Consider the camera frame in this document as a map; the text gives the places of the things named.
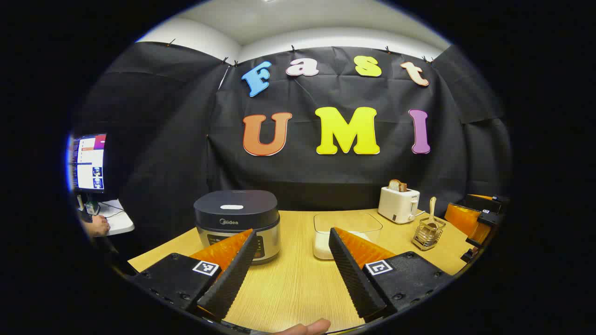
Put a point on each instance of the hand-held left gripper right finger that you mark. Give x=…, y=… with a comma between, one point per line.
x=354, y=279

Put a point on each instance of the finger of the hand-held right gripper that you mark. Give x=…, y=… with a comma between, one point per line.
x=465, y=221
x=484, y=204

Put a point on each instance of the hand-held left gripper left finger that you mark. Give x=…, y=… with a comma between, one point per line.
x=232, y=275

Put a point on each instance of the wooden spoon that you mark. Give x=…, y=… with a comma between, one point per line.
x=432, y=211

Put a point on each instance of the white rice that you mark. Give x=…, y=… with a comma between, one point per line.
x=322, y=246

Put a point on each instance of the dark grey rice cooker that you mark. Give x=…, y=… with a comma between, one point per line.
x=237, y=218

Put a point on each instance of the clear plastic container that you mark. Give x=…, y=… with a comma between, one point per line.
x=347, y=222

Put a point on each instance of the white toaster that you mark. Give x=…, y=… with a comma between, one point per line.
x=396, y=204

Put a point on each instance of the light toast slice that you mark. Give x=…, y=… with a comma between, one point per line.
x=394, y=185

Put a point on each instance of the black backdrop cloth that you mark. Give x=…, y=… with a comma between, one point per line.
x=326, y=172

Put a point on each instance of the white side desk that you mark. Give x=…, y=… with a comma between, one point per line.
x=118, y=224

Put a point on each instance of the computer monitor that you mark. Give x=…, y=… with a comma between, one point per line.
x=88, y=163

